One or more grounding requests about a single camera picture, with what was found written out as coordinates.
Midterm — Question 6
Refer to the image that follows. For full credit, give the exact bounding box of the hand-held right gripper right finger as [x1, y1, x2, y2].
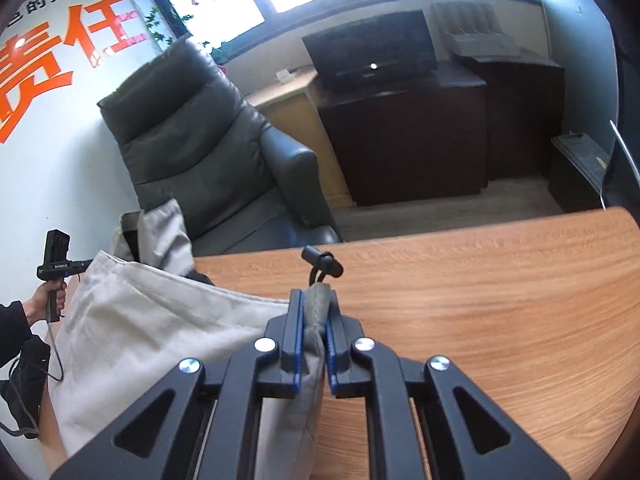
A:
[325, 310, 571, 480]

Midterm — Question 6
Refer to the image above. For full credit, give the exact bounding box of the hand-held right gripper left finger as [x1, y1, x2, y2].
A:
[50, 287, 307, 480]

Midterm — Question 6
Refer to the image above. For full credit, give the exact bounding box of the beige and black jacket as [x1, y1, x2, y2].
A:
[47, 199, 346, 480]

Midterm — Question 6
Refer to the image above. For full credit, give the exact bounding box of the person's left forearm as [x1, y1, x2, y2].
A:
[0, 300, 36, 371]

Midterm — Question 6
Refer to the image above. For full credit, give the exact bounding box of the person's left hand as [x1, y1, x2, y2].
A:
[24, 284, 68, 326]

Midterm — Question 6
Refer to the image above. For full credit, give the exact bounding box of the black fleece garment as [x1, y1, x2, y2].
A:
[0, 335, 51, 441]

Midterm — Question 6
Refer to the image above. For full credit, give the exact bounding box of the black leather armchair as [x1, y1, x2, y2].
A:
[97, 40, 343, 256]

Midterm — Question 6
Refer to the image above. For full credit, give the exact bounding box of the light wooden cabinet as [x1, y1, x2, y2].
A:
[245, 65, 356, 208]

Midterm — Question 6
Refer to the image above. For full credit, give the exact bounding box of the dark wooden cabinet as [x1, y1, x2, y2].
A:
[317, 62, 488, 207]
[465, 54, 566, 182]

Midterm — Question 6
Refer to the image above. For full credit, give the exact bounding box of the green leafy plant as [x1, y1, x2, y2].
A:
[145, 2, 231, 63]

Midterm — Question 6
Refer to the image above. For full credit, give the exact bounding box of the black low box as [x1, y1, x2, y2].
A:
[547, 131, 612, 213]

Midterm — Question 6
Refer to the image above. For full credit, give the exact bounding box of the black microwave oven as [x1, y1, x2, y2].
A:
[301, 9, 439, 95]

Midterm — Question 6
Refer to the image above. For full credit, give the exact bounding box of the flat cardboard box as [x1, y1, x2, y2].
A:
[444, 30, 521, 58]

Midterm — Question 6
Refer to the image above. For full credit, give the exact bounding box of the grey radiator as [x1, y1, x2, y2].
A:
[431, 1, 501, 37]

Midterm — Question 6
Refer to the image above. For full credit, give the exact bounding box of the grey partition panel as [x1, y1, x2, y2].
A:
[537, 0, 621, 156]

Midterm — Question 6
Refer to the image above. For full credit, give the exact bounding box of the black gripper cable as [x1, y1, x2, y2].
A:
[44, 319, 66, 385]

